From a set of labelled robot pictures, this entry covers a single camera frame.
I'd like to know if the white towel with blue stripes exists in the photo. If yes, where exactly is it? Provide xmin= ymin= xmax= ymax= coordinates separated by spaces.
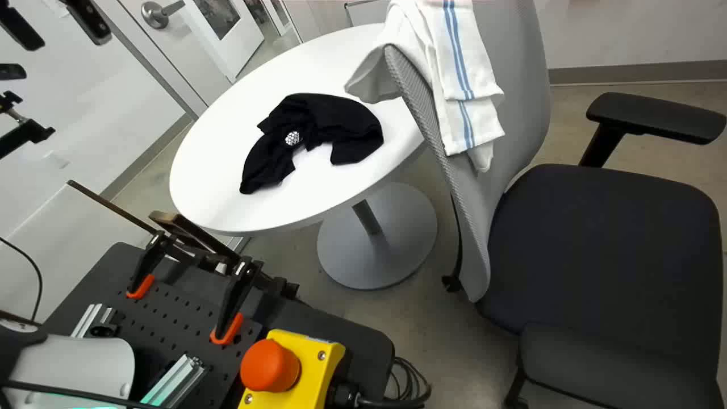
xmin=345 ymin=0 xmax=506 ymax=173

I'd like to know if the grey and black office chair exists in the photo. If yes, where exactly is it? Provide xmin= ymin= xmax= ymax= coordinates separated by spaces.
xmin=383 ymin=0 xmax=727 ymax=409

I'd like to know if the white door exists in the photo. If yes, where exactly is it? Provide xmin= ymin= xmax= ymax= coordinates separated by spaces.
xmin=94 ymin=0 xmax=266 ymax=117

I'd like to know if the brown flat plate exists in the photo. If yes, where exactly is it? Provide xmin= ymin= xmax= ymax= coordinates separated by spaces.
xmin=149 ymin=210 xmax=242 ymax=259

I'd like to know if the black cloth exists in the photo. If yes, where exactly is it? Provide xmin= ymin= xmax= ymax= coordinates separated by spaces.
xmin=240 ymin=93 xmax=385 ymax=195

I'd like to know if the aluminium profile piece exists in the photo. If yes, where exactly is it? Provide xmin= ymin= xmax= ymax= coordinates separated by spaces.
xmin=139 ymin=353 xmax=206 ymax=407
xmin=71 ymin=303 xmax=118 ymax=340

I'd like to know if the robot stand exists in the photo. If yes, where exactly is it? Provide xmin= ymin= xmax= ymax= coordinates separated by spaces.
xmin=43 ymin=241 xmax=395 ymax=409

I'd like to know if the yellow emergency stop button box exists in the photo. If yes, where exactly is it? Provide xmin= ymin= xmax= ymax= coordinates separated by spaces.
xmin=237 ymin=328 xmax=347 ymax=409

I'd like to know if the silver door handle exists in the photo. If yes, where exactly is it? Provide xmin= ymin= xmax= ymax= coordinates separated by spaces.
xmin=141 ymin=0 xmax=186 ymax=30

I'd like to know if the black articulated mount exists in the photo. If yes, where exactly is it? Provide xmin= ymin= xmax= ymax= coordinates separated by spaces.
xmin=0 ymin=90 xmax=56 ymax=161

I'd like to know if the white round pedestal table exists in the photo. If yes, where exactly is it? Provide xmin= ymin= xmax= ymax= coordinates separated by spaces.
xmin=169 ymin=23 xmax=438 ymax=290

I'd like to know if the black clamp with orange handle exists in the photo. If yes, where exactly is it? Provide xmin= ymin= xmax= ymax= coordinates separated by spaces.
xmin=210 ymin=257 xmax=265 ymax=346
xmin=126 ymin=230 xmax=197 ymax=300

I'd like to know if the coil of black cable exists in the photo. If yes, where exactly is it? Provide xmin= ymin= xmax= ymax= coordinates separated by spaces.
xmin=341 ymin=357 xmax=432 ymax=409

